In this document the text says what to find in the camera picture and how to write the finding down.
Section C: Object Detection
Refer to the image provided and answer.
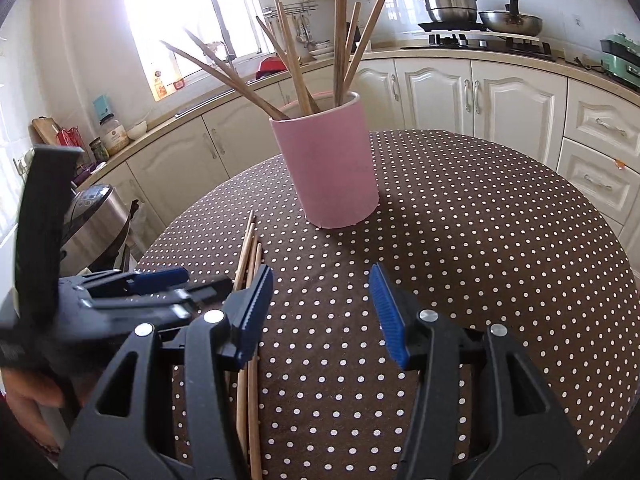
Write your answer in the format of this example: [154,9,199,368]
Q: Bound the green countertop appliance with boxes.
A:
[599,32,640,92]

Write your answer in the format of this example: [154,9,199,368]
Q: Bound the glass jar beige lid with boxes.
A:
[98,114,130,156]

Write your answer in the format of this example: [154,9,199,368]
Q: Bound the teal box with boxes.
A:
[92,94,115,121]

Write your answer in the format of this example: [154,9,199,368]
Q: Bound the pile of chopsticks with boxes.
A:
[222,210,266,480]

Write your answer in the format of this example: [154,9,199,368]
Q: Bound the steel wok black handle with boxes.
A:
[477,0,544,35]

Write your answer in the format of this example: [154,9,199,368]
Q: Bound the wooden cutting board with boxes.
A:
[32,116,63,147]

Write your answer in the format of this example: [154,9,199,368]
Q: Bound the silver rice cooker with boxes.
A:
[60,184,132,272]

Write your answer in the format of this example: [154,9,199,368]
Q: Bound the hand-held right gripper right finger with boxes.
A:
[369,261,588,480]

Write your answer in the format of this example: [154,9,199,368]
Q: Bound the cream lower kitchen cabinets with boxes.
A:
[75,55,640,266]

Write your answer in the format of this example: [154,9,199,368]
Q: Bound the hanging metal ladles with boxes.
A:
[295,14,317,52]

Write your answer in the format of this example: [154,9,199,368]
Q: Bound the pink cylindrical cup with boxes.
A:
[269,91,381,230]

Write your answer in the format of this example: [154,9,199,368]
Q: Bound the bright kitchen window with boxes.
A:
[120,0,266,101]

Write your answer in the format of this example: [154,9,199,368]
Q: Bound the wall utensil rail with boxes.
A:
[262,2,319,16]

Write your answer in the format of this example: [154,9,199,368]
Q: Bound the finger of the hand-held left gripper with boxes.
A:
[75,267,192,297]
[80,280,235,333]

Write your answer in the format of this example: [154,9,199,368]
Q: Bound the bunch of chopsticks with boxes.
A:
[160,0,397,121]

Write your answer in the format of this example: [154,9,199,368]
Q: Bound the black gas stove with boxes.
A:
[400,21,558,63]

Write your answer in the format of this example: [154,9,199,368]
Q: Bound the beige kitchen countertop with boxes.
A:
[75,42,640,171]

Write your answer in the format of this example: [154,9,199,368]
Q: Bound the person's left hand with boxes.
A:
[4,366,81,411]

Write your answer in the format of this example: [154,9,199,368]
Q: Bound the metal kitchen faucet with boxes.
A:
[210,0,238,73]

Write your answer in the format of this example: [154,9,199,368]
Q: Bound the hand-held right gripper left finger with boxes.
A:
[59,264,275,480]

